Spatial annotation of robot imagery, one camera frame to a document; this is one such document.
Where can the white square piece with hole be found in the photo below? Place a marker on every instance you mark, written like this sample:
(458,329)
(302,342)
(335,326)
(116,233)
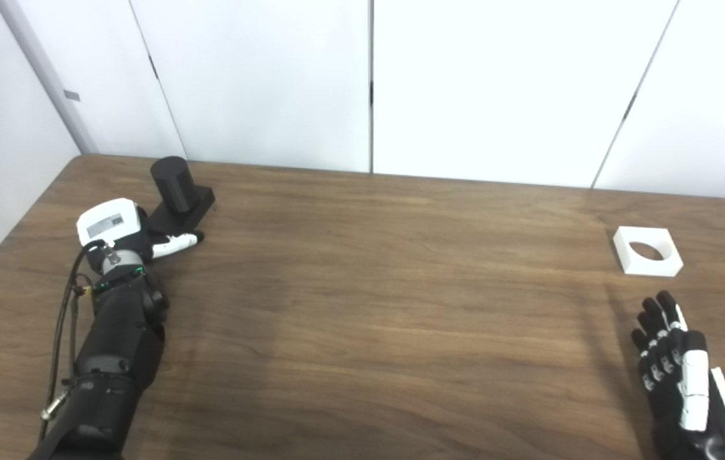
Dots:
(650,268)

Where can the black peg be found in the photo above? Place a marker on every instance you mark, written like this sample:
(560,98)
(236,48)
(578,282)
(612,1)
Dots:
(174,185)

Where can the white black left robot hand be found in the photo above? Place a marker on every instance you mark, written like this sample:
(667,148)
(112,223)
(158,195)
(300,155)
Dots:
(110,220)

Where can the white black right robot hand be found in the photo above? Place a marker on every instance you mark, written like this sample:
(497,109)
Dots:
(693,383)

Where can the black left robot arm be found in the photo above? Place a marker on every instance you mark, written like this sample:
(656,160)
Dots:
(116,345)

